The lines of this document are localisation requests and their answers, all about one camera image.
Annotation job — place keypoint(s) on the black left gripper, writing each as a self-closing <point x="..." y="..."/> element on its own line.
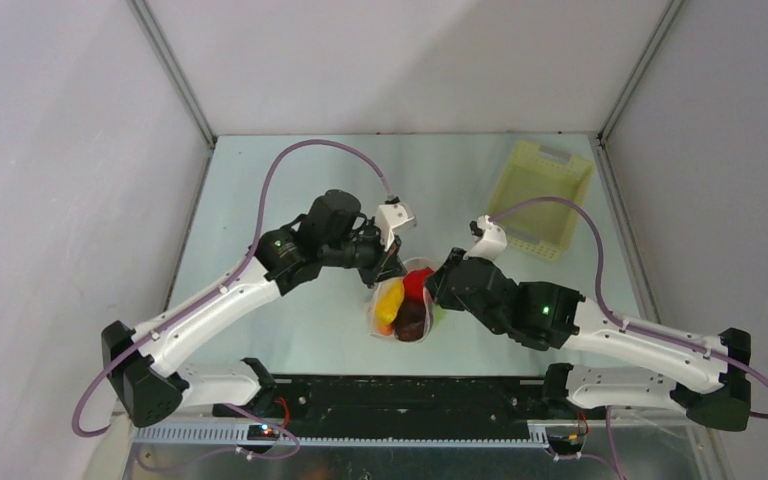
<point x="386" y="264"/>

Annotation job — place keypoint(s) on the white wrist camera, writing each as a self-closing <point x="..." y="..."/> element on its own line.
<point x="392" y="219"/>
<point x="490" y="240"/>

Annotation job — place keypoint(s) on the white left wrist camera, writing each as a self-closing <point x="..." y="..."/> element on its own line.
<point x="392" y="219"/>

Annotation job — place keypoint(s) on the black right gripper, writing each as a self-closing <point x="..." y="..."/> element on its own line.
<point x="444" y="282"/>

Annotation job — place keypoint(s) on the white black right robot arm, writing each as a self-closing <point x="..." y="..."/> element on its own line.
<point x="700" y="376"/>

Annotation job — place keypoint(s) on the red toy pepper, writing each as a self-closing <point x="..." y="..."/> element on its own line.
<point x="414" y="285"/>

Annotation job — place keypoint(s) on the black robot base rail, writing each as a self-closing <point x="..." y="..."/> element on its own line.
<point x="405" y="408"/>

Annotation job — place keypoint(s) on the dark purple toy fruit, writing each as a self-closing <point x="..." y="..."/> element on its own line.
<point x="410" y="323"/>

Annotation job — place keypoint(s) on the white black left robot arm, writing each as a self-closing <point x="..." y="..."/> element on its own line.
<point x="147" y="366"/>

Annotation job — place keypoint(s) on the yellow toy banana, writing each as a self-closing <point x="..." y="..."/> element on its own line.
<point x="389" y="303"/>

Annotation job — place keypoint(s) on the clear zip top bag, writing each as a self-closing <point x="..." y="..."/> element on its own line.
<point x="411" y="264"/>

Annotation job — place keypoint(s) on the cream perforated plastic basket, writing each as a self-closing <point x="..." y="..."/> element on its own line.
<point x="532" y="192"/>

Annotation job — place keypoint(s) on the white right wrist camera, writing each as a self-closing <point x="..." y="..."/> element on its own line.
<point x="490" y="240"/>

